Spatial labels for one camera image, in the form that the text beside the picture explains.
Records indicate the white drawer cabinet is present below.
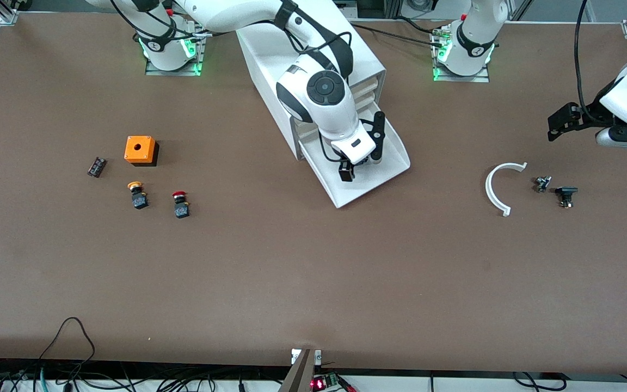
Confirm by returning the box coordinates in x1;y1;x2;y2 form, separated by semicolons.
236;22;388;162

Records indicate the red mushroom push button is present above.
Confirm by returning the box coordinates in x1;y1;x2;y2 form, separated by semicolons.
171;191;191;220

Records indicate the yellow push button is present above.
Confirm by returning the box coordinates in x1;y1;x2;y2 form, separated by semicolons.
127;181;150;211

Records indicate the small black knob part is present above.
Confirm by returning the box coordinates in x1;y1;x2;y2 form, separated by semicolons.
555;186;579;209

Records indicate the white curved plastic arc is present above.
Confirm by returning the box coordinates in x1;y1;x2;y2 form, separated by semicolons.
484;162;528;218

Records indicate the orange box with hole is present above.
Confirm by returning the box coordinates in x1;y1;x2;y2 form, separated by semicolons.
124;136;160;167

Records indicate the circuit board with red light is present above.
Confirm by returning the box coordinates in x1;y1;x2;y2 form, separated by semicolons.
310;372;356;392

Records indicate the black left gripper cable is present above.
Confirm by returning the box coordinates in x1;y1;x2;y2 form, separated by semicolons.
574;0;597;109

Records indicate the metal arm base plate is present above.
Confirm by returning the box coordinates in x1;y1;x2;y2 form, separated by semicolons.
145;21;208;76
431;26;490;83

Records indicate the black cable behind cabinet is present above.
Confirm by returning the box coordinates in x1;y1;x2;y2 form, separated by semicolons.
348;22;447;48

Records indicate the grey camera mount bar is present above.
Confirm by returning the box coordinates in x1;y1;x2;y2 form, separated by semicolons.
278;348;323;392

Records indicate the black cable loop at edge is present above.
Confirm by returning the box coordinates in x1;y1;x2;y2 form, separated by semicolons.
512;371;568;392

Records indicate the thin black looped cable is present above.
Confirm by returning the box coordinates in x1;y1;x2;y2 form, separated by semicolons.
38;317;96;362

